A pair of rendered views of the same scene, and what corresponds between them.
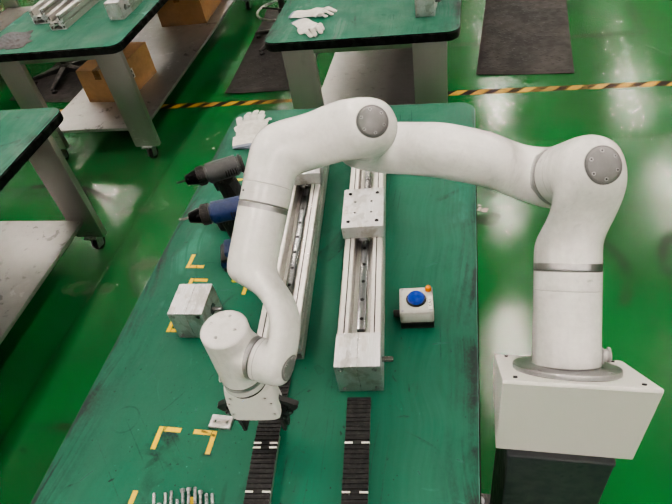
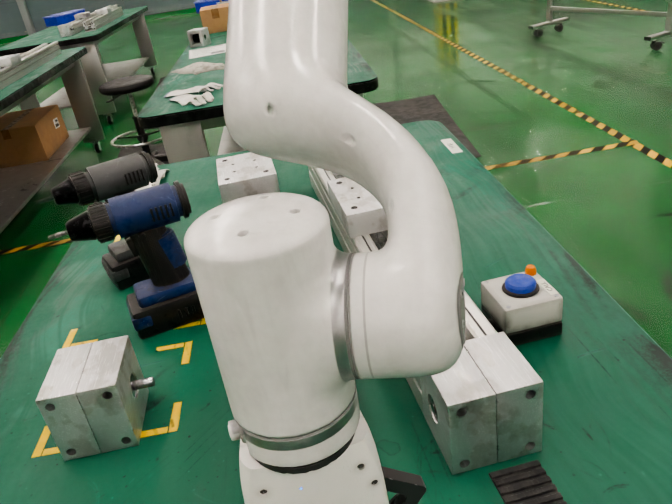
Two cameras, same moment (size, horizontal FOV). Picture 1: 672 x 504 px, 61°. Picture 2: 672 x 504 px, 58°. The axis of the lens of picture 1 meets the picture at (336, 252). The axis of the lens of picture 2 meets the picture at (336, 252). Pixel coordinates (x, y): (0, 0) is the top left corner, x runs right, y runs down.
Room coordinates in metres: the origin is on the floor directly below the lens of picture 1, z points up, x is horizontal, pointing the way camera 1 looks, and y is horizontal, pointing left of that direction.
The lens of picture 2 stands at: (0.33, 0.28, 1.29)
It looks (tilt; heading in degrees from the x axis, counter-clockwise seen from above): 28 degrees down; 341
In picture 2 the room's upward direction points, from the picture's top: 9 degrees counter-clockwise
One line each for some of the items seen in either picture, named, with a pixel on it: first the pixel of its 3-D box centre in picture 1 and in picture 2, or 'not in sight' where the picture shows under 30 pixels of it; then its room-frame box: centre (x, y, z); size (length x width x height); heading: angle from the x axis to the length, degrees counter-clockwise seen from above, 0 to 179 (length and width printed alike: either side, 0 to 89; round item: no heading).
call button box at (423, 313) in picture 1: (413, 307); (514, 307); (0.89, -0.16, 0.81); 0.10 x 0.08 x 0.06; 78
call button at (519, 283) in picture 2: (416, 298); (520, 286); (0.89, -0.17, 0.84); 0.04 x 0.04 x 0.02
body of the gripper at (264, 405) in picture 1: (252, 393); (311, 473); (0.64, 0.21, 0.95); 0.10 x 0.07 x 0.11; 78
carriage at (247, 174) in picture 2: (306, 167); (248, 181); (1.47, 0.04, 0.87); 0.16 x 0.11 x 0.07; 168
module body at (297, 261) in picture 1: (299, 233); not in sight; (1.22, 0.09, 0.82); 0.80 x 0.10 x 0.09; 168
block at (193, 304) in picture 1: (200, 310); (107, 393); (1.00, 0.37, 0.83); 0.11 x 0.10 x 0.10; 75
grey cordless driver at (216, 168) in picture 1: (218, 194); (111, 225); (1.39, 0.31, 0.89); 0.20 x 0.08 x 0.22; 101
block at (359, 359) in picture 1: (365, 361); (489, 397); (0.75, -0.02, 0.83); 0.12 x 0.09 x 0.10; 78
